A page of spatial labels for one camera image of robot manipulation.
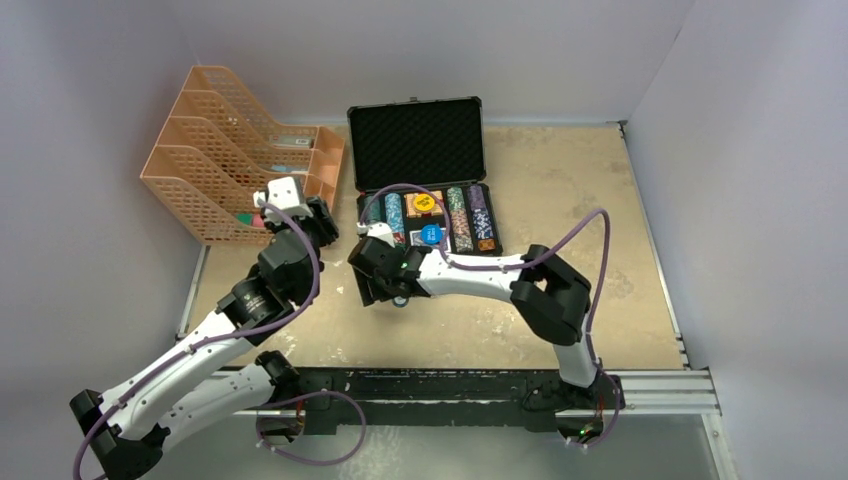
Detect blue playing card deck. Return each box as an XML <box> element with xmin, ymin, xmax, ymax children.
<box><xmin>409</xmin><ymin>227</ymin><xmax>451</xmax><ymax>252</ymax></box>

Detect blue round dealer button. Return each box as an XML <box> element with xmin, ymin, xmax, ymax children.
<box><xmin>419</xmin><ymin>224</ymin><xmax>444</xmax><ymax>245</ymax></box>

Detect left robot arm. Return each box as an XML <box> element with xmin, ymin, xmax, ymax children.
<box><xmin>69</xmin><ymin>190</ymin><xmax>339</xmax><ymax>479</ymax></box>

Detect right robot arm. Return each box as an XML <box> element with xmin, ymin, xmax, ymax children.
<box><xmin>348</xmin><ymin>236</ymin><xmax>601</xmax><ymax>407</ymax></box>

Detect grey box with barcode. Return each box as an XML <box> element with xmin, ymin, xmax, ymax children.
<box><xmin>268</xmin><ymin>135</ymin><xmax>315</xmax><ymax>149</ymax></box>

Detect orange card deck in case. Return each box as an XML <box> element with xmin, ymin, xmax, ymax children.
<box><xmin>404</xmin><ymin>191</ymin><xmax>444</xmax><ymax>218</ymax></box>

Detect yellow big blind button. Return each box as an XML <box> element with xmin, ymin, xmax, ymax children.
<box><xmin>412</xmin><ymin>193</ymin><xmax>436</xmax><ymax>215</ymax></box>

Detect black poker chip case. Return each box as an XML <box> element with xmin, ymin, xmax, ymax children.
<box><xmin>347</xmin><ymin>97</ymin><xmax>503</xmax><ymax>257</ymax></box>

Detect orange plastic file organizer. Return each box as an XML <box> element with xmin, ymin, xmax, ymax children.
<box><xmin>140</xmin><ymin>66</ymin><xmax>345</xmax><ymax>245</ymax></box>

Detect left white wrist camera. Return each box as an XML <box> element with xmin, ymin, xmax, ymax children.
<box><xmin>252</xmin><ymin>177</ymin><xmax>313</xmax><ymax>223</ymax></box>

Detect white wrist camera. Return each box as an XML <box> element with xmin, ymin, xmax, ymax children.
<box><xmin>356</xmin><ymin>222</ymin><xmax>396</xmax><ymax>247</ymax></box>
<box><xmin>252</xmin><ymin>177</ymin><xmax>313</xmax><ymax>223</ymax></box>

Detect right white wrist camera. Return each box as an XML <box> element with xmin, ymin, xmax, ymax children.
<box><xmin>356</xmin><ymin>222</ymin><xmax>396</xmax><ymax>247</ymax></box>

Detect purple loop base cable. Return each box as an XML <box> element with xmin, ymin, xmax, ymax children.
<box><xmin>255</xmin><ymin>388</ymin><xmax>368</xmax><ymax>466</ymax></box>

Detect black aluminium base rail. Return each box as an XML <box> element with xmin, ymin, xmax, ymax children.
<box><xmin>251</xmin><ymin>367</ymin><xmax>719</xmax><ymax>441</ymax></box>

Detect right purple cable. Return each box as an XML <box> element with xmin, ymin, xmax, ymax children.
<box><xmin>357</xmin><ymin>184</ymin><xmax>611</xmax><ymax>372</ymax></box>

